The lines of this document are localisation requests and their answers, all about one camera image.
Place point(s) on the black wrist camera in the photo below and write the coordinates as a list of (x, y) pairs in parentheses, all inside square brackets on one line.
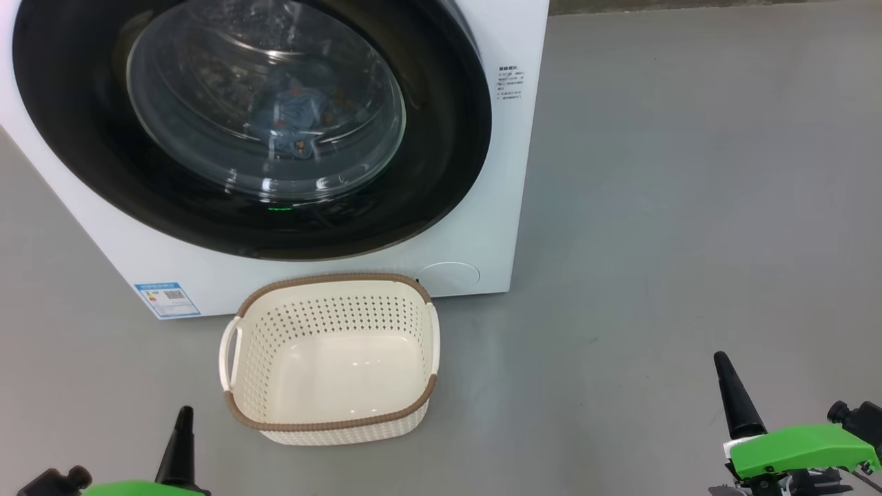
[(858, 417), (55, 482)]

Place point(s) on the white washing machine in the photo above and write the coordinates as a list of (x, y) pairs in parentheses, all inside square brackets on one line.
[(344, 269)]

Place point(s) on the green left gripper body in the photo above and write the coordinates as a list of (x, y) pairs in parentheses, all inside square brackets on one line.
[(145, 489)]

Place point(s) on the round white filter cover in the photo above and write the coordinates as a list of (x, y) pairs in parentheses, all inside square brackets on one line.
[(448, 279)]

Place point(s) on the blue energy label sticker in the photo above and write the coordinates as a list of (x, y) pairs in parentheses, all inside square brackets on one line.
[(167, 300)]

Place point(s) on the cream perforated laundry basket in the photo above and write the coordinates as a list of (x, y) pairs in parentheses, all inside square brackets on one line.
[(337, 365)]

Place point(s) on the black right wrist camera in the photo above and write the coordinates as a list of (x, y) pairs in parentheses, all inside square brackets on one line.
[(858, 417)]

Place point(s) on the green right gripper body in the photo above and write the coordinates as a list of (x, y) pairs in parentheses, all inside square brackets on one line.
[(799, 448)]

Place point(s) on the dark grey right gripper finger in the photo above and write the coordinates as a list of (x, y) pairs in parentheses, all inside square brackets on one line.
[(737, 399)]

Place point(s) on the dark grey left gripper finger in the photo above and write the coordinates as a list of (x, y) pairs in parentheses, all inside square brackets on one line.
[(179, 455)]

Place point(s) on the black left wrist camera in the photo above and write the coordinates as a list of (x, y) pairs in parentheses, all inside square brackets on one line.
[(55, 482)]

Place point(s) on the black round washing machine door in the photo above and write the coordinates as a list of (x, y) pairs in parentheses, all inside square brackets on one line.
[(83, 138)]

